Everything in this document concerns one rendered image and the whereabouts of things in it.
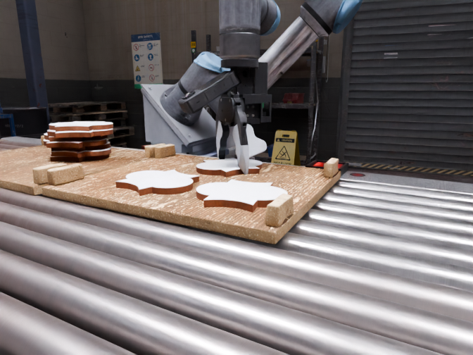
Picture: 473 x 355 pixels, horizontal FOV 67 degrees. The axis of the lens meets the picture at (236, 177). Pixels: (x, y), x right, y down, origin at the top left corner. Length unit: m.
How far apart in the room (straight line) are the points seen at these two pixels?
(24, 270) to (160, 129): 0.89
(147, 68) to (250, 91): 5.94
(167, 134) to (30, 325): 0.97
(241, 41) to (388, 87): 4.64
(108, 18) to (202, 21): 1.87
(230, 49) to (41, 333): 0.52
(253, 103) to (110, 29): 6.54
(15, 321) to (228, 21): 0.54
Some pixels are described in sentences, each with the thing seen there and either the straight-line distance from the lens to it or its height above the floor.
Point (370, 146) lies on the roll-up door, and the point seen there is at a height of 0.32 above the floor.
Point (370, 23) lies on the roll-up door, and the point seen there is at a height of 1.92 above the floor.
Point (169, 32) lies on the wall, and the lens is 6.38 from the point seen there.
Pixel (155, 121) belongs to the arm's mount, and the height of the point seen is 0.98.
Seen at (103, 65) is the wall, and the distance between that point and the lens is 7.23.
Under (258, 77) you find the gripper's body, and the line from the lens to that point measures 0.70.
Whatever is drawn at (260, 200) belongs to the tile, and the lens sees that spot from 0.48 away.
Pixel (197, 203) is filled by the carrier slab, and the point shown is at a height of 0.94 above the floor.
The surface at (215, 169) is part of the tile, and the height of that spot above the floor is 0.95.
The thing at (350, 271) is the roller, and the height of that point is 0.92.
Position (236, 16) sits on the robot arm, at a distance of 0.67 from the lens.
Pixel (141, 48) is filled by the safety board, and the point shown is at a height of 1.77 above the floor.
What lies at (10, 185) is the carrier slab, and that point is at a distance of 0.73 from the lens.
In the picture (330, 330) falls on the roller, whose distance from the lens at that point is 0.29.
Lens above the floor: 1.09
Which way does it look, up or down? 14 degrees down
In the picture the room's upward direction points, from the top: straight up
